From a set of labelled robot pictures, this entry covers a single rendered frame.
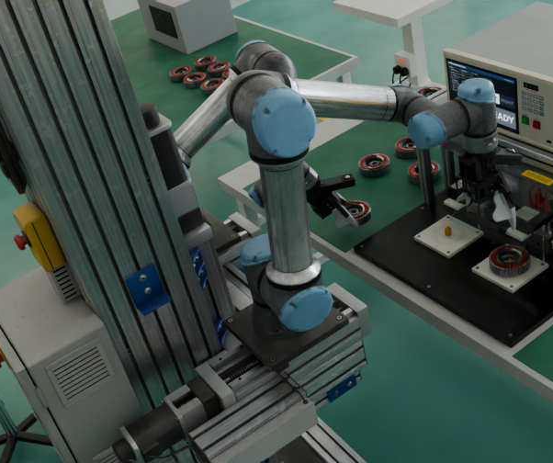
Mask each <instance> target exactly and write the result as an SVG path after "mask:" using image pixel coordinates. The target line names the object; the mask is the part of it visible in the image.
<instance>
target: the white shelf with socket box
mask: <svg viewBox="0 0 553 463"><path fill-rule="evenodd" d="M452 1H454V0H336V1H334V2H333V9H334V11H338V12H342V13H345V14H348V15H351V16H355V17H361V18H364V19H367V20H371V21H375V22H378V23H381V24H384V25H388V26H392V27H394V28H401V29H402V36H403V44H404V51H399V52H397V53H395V54H394V57H395V64H396V66H394V67H393V75H392V83H393V84H394V74H400V81H399V82H398V84H401V82H402V81H404V80H405V79H407V78H408V80H409V81H408V82H407V86H409V87H410V88H411V89H421V88H425V87H427V86H428V85H429V84H430V83H431V80H430V78H428V72H427V64H426V56H425V48H424V40H423V24H422V16H424V15H426V14H428V13H430V12H432V11H434V10H436V9H437V8H439V7H441V6H444V5H446V4H448V3H450V2H452ZM402 76H403V77H404V76H406V78H404V79H403V80H401V77H402Z"/></svg>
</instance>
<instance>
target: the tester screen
mask: <svg viewBox="0 0 553 463"><path fill-rule="evenodd" d="M447 64H448V73H449V83H450V93H451V100H452V99H454V98H456V97H458V95H457V92H458V86H459V85H461V83H462V82H464V81H466V80H468V79H471V78H484V79H487V80H489V81H491V82H492V83H493V86H494V91H495V94H498V95H502V96H507V97H510V98H512V99H514V109H513V108H510V107H506V106H503V105H500V104H497V103H496V107H498V108H501V109H504V110H507V111H510V112H513V113H515V123H516V110H515V90H514V80H511V79H507V78H504V77H501V76H498V75H495V74H492V73H486V72H483V71H480V70H477V69H474V68H470V67H467V66H465V65H461V64H458V63H455V62H450V61H447Z"/></svg>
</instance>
